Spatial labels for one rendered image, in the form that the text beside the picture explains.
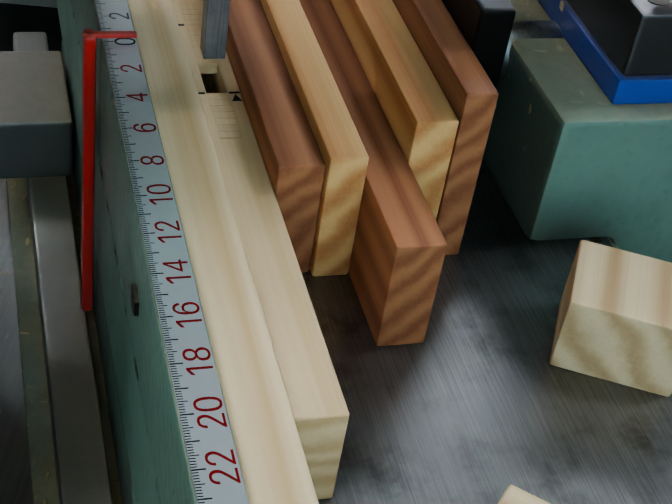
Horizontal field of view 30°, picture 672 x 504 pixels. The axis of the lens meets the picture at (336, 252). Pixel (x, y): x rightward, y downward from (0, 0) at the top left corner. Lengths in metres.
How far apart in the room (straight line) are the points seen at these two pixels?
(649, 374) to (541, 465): 0.06
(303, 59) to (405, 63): 0.04
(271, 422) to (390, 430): 0.08
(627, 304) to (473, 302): 0.06
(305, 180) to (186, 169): 0.04
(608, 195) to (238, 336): 0.20
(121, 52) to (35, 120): 0.16
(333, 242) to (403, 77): 0.07
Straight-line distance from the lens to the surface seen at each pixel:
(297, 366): 0.39
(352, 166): 0.46
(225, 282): 0.40
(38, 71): 0.69
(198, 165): 0.45
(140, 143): 0.45
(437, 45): 0.49
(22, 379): 0.58
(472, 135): 0.48
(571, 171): 0.51
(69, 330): 0.58
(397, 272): 0.44
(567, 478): 0.44
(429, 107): 0.47
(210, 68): 0.53
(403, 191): 0.46
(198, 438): 0.35
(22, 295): 0.62
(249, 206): 0.45
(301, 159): 0.46
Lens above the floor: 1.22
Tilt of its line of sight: 39 degrees down
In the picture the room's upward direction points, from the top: 10 degrees clockwise
